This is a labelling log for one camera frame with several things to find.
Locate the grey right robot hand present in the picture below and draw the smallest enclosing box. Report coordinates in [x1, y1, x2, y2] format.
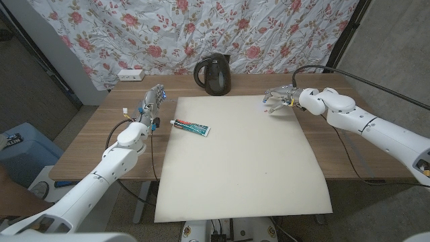
[263, 84, 302, 114]

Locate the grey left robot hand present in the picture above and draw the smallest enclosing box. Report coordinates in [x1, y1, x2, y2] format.
[132, 83, 167, 130]

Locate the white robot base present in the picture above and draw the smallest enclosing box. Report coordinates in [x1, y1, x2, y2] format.
[181, 217, 280, 242]

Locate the black electric kettle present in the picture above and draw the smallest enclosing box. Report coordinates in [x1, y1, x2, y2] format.
[193, 52, 232, 97]

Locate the white power strip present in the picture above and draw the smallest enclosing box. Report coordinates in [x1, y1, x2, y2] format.
[117, 69, 146, 82]

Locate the cream paper mat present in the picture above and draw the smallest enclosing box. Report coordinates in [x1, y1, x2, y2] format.
[154, 94, 333, 223]

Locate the black backdrop stand pole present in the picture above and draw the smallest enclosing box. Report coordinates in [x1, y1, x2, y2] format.
[324, 0, 372, 73]
[0, 8, 83, 110]

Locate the floral backdrop cloth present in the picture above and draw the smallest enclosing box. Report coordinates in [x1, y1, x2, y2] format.
[28, 0, 360, 91]

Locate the grey metal table leg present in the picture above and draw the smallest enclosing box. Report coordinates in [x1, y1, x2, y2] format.
[132, 181, 152, 225]

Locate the blue plastic bin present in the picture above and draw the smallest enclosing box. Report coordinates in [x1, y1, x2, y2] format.
[0, 122, 65, 189]

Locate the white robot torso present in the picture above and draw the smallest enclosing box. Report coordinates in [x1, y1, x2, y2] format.
[0, 231, 137, 242]

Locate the brown wooden furniture piece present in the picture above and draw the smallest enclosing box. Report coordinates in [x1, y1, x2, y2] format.
[0, 163, 55, 220]

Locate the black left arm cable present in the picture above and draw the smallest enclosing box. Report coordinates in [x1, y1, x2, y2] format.
[105, 119, 159, 207]

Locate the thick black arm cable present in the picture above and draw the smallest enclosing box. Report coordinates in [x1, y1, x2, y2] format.
[291, 65, 430, 112]

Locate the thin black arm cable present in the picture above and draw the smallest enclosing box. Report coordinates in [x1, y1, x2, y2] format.
[320, 114, 430, 188]

